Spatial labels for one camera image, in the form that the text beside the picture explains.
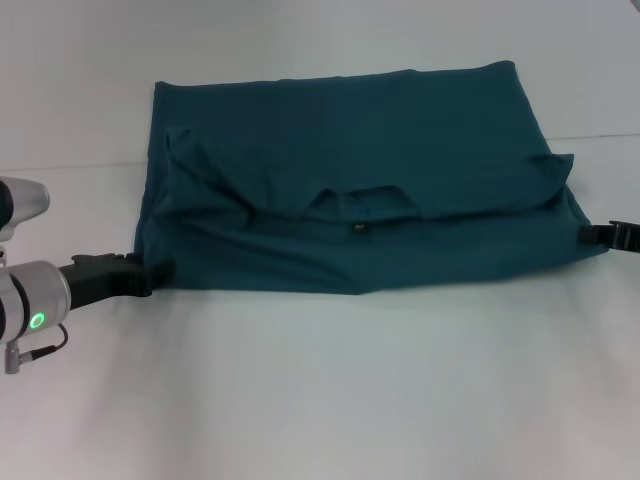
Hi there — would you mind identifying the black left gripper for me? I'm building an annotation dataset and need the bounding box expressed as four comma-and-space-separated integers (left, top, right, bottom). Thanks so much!
57, 253, 177, 312

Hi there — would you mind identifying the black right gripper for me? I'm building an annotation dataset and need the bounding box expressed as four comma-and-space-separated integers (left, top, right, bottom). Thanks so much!
578, 220, 640, 251

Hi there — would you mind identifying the teal FREE print t-shirt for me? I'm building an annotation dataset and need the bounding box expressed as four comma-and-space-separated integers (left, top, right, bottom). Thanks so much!
133, 59, 609, 297

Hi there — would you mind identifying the left arm dark cable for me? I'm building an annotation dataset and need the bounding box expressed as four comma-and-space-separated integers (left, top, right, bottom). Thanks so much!
3, 323, 70, 375

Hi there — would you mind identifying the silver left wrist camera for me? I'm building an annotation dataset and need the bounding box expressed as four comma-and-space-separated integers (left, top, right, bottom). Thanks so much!
0, 175, 51, 244

